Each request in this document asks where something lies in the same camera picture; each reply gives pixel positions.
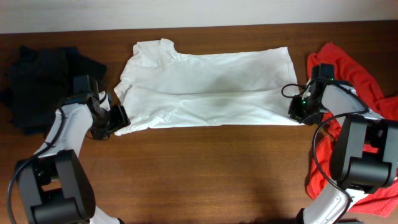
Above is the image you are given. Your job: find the white t-shirt with robot print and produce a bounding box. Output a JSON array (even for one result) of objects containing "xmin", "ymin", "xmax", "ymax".
[{"xmin": 114, "ymin": 39, "xmax": 298, "ymax": 136}]

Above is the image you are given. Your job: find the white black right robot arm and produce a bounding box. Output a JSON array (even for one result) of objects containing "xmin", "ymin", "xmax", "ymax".
[{"xmin": 288, "ymin": 63, "xmax": 397, "ymax": 224}]

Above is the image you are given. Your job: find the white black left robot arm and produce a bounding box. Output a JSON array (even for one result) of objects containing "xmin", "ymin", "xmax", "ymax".
[{"xmin": 6, "ymin": 75, "xmax": 130, "ymax": 224}]

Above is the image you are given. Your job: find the black folded clothes pile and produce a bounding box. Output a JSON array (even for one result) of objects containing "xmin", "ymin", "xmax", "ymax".
[{"xmin": 1, "ymin": 46, "xmax": 107, "ymax": 135}]

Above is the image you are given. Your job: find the red t-shirt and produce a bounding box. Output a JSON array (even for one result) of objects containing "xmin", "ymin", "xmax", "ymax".
[{"xmin": 307, "ymin": 42, "xmax": 397, "ymax": 218}]

